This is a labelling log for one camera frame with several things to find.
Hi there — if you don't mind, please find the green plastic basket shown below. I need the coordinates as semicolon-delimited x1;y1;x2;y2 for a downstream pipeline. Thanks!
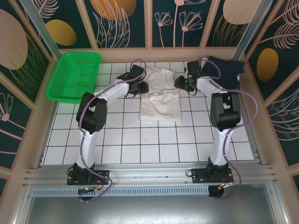
45;51;102;104

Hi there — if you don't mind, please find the grey slotted cable duct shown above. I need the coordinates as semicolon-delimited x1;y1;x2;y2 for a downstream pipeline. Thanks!
32;188;210;197

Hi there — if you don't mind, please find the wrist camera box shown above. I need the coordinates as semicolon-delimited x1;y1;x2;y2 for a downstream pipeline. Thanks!
129;64;145;77
187;60;202;76

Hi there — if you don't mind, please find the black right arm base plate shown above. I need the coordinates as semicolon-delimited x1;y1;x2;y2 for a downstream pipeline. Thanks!
191;168;234;185

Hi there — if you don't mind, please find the aluminium mounting rail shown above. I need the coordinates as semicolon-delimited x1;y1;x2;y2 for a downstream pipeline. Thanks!
22;163;279;188

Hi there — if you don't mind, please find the folded navy t-shirt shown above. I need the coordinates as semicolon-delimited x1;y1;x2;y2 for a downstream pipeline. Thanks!
200;55;246;91

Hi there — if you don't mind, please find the grey metal panel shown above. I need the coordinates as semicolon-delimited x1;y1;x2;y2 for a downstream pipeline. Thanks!
23;195;283;224

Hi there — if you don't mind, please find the white t-shirt with robot print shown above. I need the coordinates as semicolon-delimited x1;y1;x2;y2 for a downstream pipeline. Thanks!
139;66;183;122

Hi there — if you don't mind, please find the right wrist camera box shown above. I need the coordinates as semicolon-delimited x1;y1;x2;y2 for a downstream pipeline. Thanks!
187;60;202;76

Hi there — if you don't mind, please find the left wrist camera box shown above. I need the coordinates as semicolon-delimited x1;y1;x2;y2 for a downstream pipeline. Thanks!
129;64;145;77

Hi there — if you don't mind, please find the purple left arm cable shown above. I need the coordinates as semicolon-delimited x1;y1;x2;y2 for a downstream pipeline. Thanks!
78;59;147;203

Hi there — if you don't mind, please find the aluminium frame post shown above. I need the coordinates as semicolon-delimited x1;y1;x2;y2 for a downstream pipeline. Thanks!
20;0;69;71
233;0;274;62

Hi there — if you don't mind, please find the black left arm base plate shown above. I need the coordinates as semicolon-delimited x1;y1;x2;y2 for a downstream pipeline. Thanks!
67;169;110;186

